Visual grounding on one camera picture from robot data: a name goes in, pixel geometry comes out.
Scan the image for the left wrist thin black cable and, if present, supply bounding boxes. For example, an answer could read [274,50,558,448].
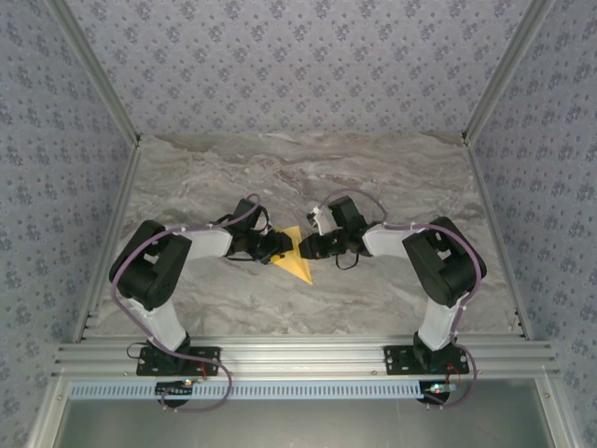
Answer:
[223,250,262,265]

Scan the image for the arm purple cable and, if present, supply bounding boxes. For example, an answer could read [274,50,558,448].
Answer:
[316,188,486,411]
[109,193,234,415]

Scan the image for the grey metal sheet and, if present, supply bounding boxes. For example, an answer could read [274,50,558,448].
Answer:
[50,399,556,448]

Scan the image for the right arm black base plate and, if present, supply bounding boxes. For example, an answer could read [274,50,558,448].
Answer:
[382,344,469,376]

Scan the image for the aluminium cross rail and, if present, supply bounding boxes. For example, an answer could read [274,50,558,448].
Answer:
[49,331,562,380]

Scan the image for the wrist thin black cable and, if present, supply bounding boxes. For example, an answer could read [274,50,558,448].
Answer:
[335,251,363,273]
[223,250,262,265]

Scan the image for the aluminium side rail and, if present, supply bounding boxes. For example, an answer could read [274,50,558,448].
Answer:
[463,134,535,343]
[72,139,144,344]

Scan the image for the slotted white cable duct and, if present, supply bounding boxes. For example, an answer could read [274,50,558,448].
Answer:
[68,380,429,401]

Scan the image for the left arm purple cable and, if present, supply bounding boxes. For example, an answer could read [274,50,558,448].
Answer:
[109,193,234,415]

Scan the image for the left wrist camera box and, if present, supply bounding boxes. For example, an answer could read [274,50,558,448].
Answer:
[231,197,276,234]

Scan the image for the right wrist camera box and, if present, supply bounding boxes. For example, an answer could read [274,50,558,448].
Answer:
[305,195,368,232]

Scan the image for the yellow paper sheet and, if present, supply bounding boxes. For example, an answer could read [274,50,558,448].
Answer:
[271,224,315,286]

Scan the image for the aluminium frame post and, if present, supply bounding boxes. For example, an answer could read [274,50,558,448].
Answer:
[460,0,559,147]
[45,0,144,149]

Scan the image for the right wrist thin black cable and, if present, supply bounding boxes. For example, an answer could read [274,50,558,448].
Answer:
[335,251,363,273]

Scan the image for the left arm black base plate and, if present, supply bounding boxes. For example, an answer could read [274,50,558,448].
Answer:
[135,345,222,377]

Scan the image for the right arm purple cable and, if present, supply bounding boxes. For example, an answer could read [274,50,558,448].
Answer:
[316,188,486,411]

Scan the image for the aluminium frame leg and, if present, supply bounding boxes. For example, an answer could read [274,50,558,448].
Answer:
[540,376,577,448]
[25,376,71,448]

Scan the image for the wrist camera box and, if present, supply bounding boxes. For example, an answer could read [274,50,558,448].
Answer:
[305,195,368,232]
[231,197,276,234]

